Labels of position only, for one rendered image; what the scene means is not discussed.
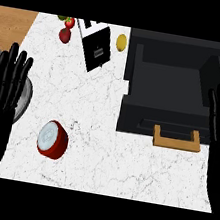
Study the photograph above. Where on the red can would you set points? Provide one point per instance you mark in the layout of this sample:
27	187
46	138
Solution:
52	139

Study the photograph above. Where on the dark grey open drawer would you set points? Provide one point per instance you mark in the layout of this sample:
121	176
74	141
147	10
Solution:
166	101

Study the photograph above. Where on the grey round pan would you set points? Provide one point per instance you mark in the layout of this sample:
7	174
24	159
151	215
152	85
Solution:
23	99

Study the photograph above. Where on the dark red strawberry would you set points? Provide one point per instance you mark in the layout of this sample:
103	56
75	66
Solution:
64	35

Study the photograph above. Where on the dark grey cabinet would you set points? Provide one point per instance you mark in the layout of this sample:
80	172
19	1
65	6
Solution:
186	49

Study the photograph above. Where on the green fruit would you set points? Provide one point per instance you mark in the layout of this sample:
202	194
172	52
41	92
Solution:
62	17

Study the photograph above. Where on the bright red strawberry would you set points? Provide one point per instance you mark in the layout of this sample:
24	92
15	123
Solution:
69	23

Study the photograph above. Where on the black and white toaster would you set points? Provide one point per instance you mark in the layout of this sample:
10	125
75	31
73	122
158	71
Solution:
96	47

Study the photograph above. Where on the yellow lemon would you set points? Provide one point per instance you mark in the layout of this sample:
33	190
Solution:
121	43

